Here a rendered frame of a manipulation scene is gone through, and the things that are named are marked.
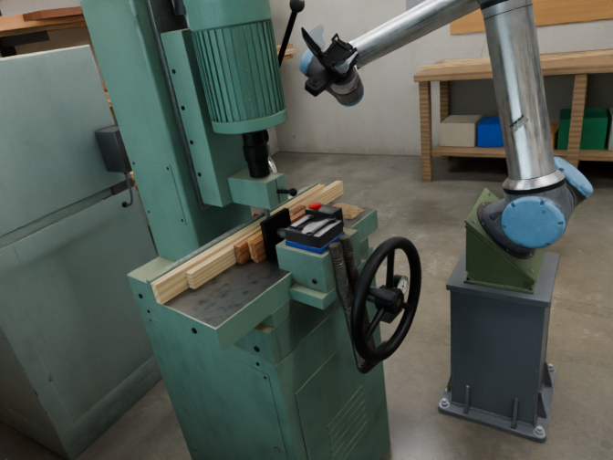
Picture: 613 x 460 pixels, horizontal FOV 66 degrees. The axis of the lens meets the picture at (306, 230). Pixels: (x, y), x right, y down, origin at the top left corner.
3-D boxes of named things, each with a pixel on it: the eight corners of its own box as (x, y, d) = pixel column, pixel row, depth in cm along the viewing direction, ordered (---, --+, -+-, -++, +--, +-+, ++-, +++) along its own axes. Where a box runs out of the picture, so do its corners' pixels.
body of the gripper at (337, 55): (335, 30, 123) (343, 51, 135) (313, 56, 124) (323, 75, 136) (357, 47, 121) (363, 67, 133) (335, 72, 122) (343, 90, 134)
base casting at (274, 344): (274, 367, 107) (266, 334, 103) (133, 300, 142) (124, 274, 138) (376, 272, 137) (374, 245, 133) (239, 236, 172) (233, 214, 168)
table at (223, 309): (255, 371, 87) (249, 346, 84) (159, 323, 105) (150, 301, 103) (410, 233, 128) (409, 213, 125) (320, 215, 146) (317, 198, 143)
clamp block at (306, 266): (327, 295, 101) (321, 258, 97) (279, 280, 109) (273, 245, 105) (363, 263, 111) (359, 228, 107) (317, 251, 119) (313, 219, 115)
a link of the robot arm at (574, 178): (553, 218, 150) (600, 182, 138) (542, 239, 137) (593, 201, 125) (515, 185, 152) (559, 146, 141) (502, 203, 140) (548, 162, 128)
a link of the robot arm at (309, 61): (312, 67, 158) (339, 88, 155) (291, 72, 149) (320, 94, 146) (323, 41, 152) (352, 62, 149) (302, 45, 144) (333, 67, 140)
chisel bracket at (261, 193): (272, 215, 114) (265, 182, 111) (232, 207, 123) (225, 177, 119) (291, 203, 119) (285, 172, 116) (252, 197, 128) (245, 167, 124)
